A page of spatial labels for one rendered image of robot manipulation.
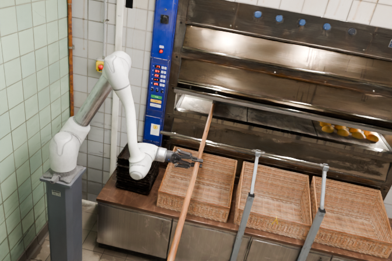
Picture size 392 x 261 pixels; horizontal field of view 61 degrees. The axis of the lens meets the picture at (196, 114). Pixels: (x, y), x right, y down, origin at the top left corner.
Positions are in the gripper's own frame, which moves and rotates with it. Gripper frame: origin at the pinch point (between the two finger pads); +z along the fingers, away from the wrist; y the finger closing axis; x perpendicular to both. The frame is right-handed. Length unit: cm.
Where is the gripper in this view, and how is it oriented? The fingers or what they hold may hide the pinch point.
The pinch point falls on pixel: (197, 162)
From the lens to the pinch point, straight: 212.1
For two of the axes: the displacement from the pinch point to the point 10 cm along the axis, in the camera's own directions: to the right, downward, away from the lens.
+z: 9.8, 2.0, -0.8
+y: -1.5, 8.8, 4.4
